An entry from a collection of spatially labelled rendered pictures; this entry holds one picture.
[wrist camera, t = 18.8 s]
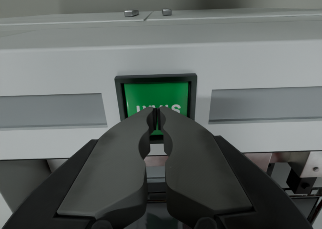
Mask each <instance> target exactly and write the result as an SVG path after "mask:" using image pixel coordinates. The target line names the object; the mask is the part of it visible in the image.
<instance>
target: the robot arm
mask: <svg viewBox="0 0 322 229"><path fill-rule="evenodd" d="M157 120H158V130H160V131H161V132H162V133H163V143H164V152H165V153H166V154H167V155H168V159H167V160H166V162H165V189H166V202H167V210H168V213H169V214H170V215H171V216H172V217H173V218H175V219H177V220H179V221H180V222H182V223H184V224H186V225H188V226H189V227H191V228H192V229H313V227H312V226H311V224H310V223H309V221H308V220H307V219H306V217H305V216H304V214H303V213H302V211H301V210H300V209H299V207H298V206H297V205H296V204H295V202H294V201H293V200H292V199H291V198H290V196H289V195H288V194H287V193H286V192H285V191H284V190H283V189H282V188H281V187H280V185H279V184H278V183H277V182H275V181H274V180H273V179H272V178H271V177H270V176H269V175H268V174H267V173H266V172H264V171H263V170H262V169H261V168H260V167H258V166H257V165H256V164H255V163H253V162H252V161H251V160H250V159H249V158H247V157H246V156H245V155H244V154H242V153H241V152H240V151H239V150H238V149H236V148H235V147H234V146H233V145H232V144H230V143H229V142H228V141H227V140H226V139H224V138H223V137H222V136H221V135H219V136H215V135H213V134H212V133H211V132H209V131H208V130H207V129H206V128H204V127H203V126H202V125H200V124H199V123H197V122H196V121H194V120H192V119H190V118H188V117H186V116H184V115H182V114H180V113H178V112H176V111H174V110H172V109H170V108H168V107H166V106H162V107H158V108H154V107H150V106H149V107H146V108H144V109H142V110H141V111H139V112H137V113H135V114H133V115H131V116H130V117H128V118H126V119H124V120H122V121H121V122H119V123H117V124H116V125H114V126H113V127H112V128H110V129H109V130H108V131H106V132H105V133H104V134H103V135H102V136H101V137H100V138H99V139H91V140H90V141H89V142H88V143H86V144H85V145H84V146H83V147H82V148H81V149H79V150H78V151H77V152H76V153H75V154H74V155H72V156H71V157H70V158H69V159H68V160H67V161H65V162H64V163H63V164H62V165H61V166H59V167H58V168H57V169H56V170H55V171H54V172H52V173H51V174H50V175H49V176H48V177H47V178H45V179H44V180H43V181H42V182H41V183H40V184H39V185H38V186H37V187H36V188H35V189H34V190H33V191H32V192H31V193H30V194H29V195H28V196H27V197H26V198H25V199H24V200H23V202H22V203H21V204H20V205H19V206H18V207H17V209H16V210H15V211H14V212H13V214H12V215H11V216H10V218H9V219H8V220H7V222H6V223H5V224H4V226H3V227H2V229H124V228H125V227H127V226H128V225H130V224H132V223H133V222H135V221H136V220H138V219H140V218H141V217H142V216H143V215H144V214H145V212H146V207H147V197H148V184H147V173H146V163H145V161H144V159H145V157H146V156H147V155H148V154H149V153H150V135H151V134H152V133H153V131H154V130H156V126H157Z"/></svg>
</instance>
